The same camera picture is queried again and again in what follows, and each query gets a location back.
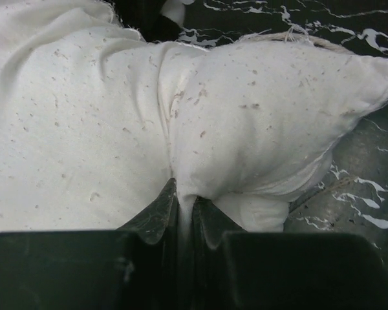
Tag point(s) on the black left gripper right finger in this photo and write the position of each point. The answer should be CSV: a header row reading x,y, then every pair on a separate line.
x,y
236,269

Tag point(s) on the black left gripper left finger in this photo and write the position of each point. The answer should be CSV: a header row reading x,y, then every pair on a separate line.
x,y
132,267

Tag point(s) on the white pillow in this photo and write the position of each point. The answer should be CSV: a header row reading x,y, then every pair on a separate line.
x,y
94,120

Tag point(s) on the black white striped pillowcase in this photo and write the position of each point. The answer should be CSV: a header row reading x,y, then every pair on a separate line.
x,y
156,20

